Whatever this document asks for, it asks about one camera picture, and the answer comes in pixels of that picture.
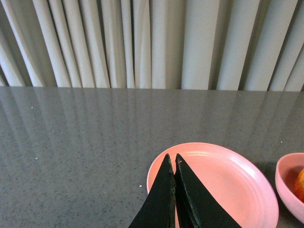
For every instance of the white curtain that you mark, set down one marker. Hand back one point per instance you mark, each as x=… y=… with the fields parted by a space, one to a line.
x=252 y=45

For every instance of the pink plate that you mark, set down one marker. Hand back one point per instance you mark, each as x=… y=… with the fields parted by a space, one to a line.
x=236 y=184

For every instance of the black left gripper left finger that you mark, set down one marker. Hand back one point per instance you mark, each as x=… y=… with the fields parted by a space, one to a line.
x=158 y=210

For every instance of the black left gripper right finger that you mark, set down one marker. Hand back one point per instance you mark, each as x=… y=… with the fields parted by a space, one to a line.
x=195 y=206

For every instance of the red yellow apple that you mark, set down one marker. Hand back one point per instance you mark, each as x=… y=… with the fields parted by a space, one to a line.
x=299 y=186

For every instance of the pink bowl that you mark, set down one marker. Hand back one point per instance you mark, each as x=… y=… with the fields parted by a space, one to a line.
x=287 y=169

